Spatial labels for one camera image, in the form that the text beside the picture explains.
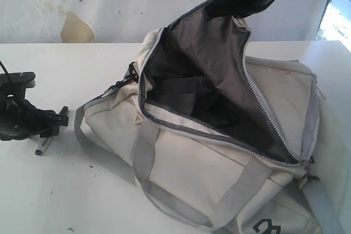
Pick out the white canvas duffel bag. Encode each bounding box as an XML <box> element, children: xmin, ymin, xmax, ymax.
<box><xmin>74</xmin><ymin>2</ymin><xmax>349</xmax><ymax>233</ymax></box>

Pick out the black and white marker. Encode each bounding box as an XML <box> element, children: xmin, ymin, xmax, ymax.
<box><xmin>35</xmin><ymin>106</ymin><xmax>69</xmax><ymax>156</ymax></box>

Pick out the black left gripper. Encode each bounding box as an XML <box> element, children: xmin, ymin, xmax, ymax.
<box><xmin>1</xmin><ymin>94</ymin><xmax>69</xmax><ymax>141</ymax></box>

